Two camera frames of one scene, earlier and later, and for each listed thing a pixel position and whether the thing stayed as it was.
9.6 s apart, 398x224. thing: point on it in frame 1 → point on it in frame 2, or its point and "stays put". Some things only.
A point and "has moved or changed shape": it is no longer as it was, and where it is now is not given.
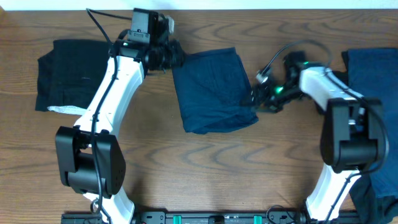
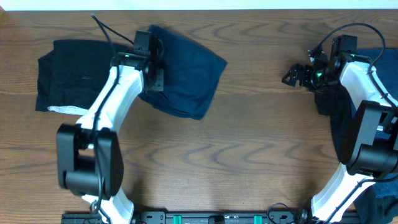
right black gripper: [259, 96] → [305, 75]
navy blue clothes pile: [373, 72] stays put
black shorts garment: [71, 73] stays put
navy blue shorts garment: [214, 92] has moved or changed shape
